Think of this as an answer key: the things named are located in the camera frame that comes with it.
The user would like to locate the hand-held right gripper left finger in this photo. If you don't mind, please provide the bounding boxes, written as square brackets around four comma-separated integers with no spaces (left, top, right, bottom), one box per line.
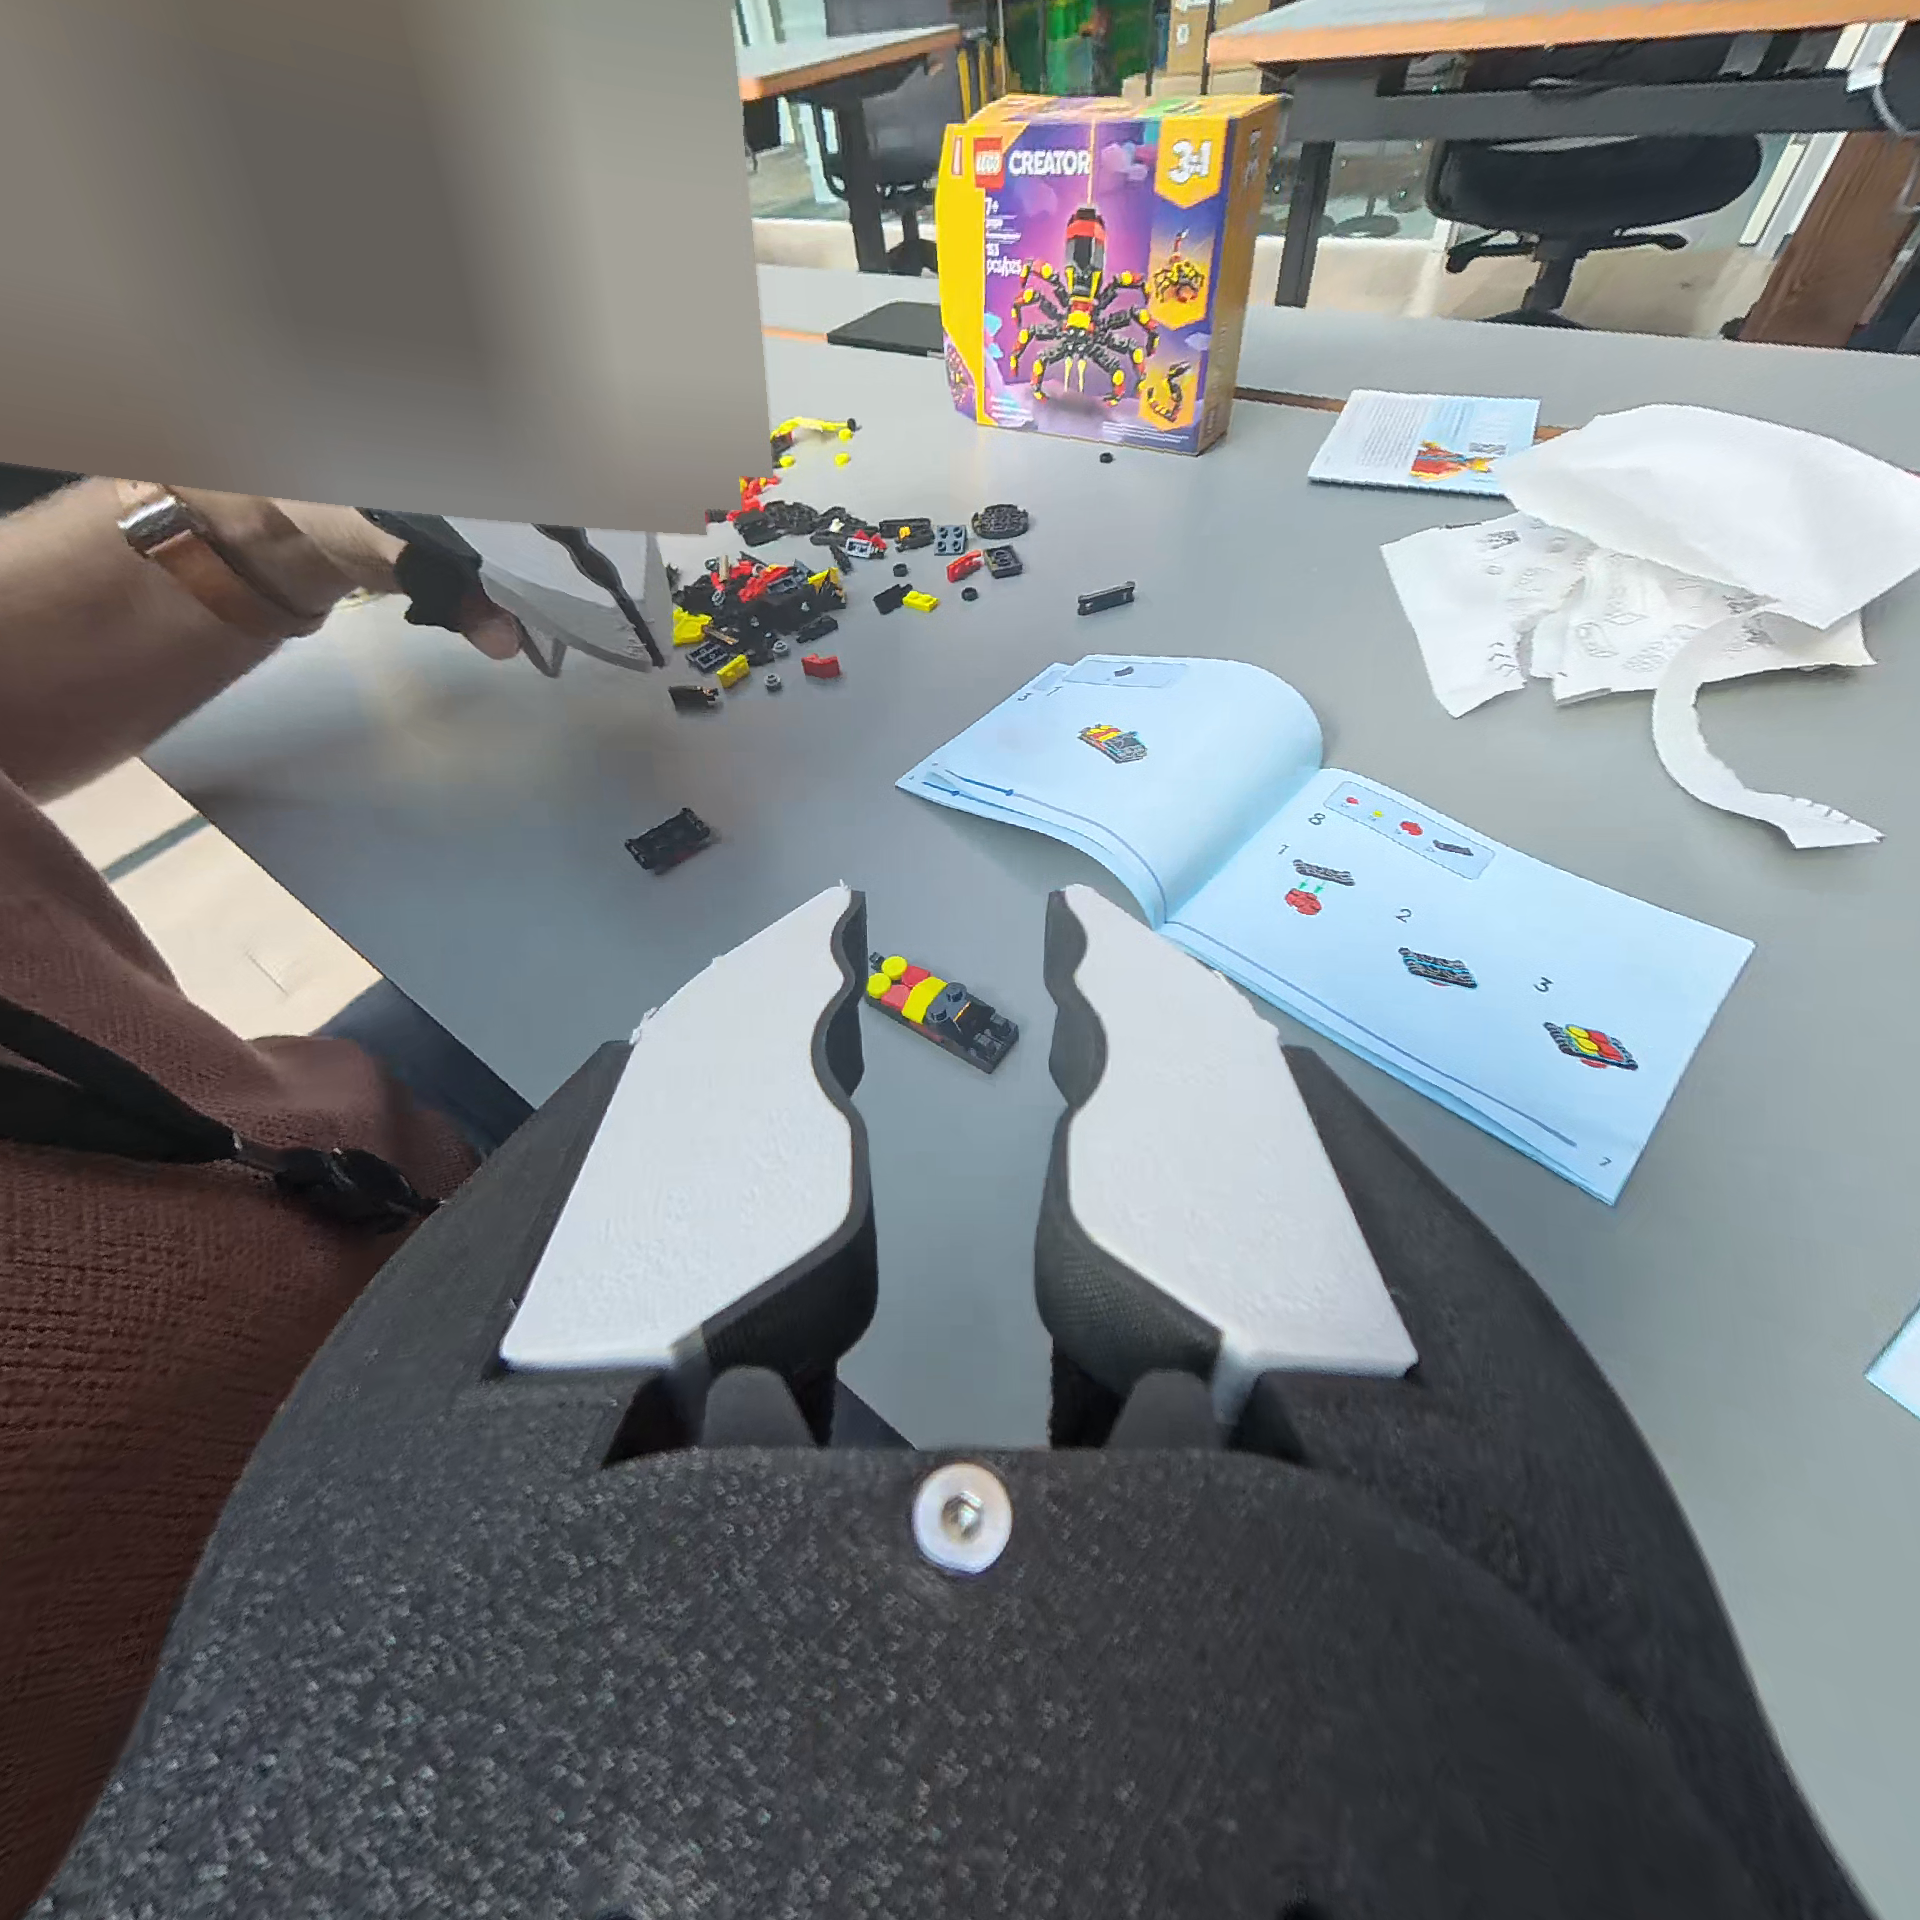
[498,881,882,1377]

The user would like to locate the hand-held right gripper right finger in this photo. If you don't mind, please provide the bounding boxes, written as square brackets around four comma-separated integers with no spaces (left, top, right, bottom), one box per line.
[1036,881,1421,1424]

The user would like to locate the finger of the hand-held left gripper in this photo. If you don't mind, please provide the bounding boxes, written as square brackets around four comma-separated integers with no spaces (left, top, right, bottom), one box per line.
[575,519,671,655]
[480,525,664,680]

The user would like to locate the pile of toy bricks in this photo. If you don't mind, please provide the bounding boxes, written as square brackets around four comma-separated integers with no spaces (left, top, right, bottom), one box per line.
[662,411,1037,714]

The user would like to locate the yellow red black brick assembly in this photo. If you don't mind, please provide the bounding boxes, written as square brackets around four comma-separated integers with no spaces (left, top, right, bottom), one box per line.
[861,949,1023,1077]

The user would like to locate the person's left forearm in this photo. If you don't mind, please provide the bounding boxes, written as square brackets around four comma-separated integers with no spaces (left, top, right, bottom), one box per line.
[0,479,324,806]

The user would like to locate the grey desk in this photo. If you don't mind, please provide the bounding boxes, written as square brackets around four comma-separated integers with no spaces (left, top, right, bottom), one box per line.
[141,263,1920,1920]

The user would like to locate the person's left hand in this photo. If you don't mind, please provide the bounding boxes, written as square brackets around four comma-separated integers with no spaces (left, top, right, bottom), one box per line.
[209,496,527,664]

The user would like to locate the black smartphone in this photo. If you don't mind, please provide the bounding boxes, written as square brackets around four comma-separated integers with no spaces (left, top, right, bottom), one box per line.
[824,299,951,360]

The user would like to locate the open light blue instruction booklet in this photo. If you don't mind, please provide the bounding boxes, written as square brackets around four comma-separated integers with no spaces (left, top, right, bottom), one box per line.
[895,653,1757,1208]

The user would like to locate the black office chair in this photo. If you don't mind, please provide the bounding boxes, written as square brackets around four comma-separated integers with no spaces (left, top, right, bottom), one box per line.
[838,63,965,279]
[1421,133,1769,329]

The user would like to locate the purple yellow toy brick box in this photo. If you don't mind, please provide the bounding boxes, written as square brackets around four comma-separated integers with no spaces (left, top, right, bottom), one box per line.
[937,94,1287,459]

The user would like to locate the wooden top background table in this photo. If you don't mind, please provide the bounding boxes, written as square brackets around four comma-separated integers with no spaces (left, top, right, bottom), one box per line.
[1204,0,1920,307]
[736,19,965,273]

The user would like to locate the crumpled white paper bag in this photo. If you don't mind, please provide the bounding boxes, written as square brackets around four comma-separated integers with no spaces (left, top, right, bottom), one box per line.
[1380,509,1876,720]

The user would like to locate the torn white paper strip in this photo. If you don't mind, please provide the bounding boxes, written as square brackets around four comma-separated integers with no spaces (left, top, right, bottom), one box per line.
[1649,637,1885,851]

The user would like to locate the closed light blue instruction booklet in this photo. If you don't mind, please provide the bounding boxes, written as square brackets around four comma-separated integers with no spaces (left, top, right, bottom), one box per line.
[1304,387,1544,496]

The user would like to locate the smooth white paper bag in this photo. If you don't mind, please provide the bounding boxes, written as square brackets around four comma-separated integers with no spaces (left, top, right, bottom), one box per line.
[1497,405,1920,633]

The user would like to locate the black bag strap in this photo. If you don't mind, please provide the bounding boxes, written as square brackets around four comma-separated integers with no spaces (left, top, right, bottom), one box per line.
[0,995,441,1234]

